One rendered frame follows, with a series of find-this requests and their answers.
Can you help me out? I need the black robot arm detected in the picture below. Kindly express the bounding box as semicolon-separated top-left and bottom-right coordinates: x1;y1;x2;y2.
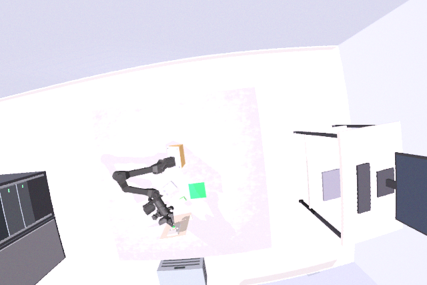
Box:
112;156;175;215

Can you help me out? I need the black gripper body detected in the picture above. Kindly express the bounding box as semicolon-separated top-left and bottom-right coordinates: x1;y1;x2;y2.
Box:
157;204;174;225

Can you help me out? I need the green flat square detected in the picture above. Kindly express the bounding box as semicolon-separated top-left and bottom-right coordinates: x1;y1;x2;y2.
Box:
188;182;206;199

